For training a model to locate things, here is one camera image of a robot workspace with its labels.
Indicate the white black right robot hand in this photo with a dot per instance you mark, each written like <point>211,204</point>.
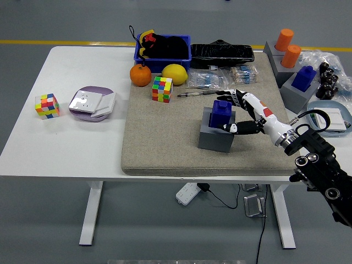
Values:
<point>266,118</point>

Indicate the blue square seal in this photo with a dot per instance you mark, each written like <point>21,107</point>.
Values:
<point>218,114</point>
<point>303,79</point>

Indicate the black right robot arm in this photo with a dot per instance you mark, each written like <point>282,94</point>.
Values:
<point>316,145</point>

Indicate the grey square seal holder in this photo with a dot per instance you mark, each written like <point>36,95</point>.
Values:
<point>214,141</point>
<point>295,100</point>

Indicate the orange cylinder seal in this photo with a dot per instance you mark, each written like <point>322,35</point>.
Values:
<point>284,39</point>
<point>291,56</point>

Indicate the small clear bag of resistors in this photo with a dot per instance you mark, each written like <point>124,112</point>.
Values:
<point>243,74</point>

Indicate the black capacitor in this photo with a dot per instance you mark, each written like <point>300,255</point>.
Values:
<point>333,77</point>
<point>325,66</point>
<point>325,75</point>
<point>320,94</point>
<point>333,88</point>
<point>324,86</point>
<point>329,95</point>

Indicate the light blue plate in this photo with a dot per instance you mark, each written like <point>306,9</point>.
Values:
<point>327,105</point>

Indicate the large clear bag of resistors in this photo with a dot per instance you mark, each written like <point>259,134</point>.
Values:
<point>206,79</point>

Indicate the dark ballpoint pen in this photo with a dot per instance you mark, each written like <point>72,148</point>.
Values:
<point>198,93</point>

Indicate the black wrapped tray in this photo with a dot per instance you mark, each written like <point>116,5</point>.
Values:
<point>222,55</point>

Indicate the crumpled clear plastic bag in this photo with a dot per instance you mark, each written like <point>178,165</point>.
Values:
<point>316,57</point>

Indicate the yellow lemon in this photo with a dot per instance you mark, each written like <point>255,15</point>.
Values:
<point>174,74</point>

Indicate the white table leg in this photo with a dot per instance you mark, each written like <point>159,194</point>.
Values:
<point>284,220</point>
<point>90,214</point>

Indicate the grey-brown mat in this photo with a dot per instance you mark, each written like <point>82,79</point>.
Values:
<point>165,137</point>

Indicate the four-by-four colourful magic cube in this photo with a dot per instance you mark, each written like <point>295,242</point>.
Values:
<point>162,89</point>

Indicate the white power strip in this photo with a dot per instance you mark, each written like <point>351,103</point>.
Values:
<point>187,193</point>

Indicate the blue plastic bin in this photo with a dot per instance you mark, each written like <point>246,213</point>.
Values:
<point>165,64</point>

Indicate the orange fruit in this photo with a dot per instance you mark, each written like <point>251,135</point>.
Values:
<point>140,75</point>

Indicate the purple plate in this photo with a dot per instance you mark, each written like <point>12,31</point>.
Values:
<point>82,116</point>

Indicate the three-by-three colourful magic cube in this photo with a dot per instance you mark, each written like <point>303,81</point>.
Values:
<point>47,106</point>

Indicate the white wall switch panel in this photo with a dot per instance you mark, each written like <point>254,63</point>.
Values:
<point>336,119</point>
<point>105,104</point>

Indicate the small metal bracket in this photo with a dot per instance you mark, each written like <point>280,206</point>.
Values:
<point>250,187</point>

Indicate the large metal bracket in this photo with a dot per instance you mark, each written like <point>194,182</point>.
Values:
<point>254,205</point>

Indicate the white wall socket panel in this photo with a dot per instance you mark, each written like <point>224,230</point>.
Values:
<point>83,101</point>

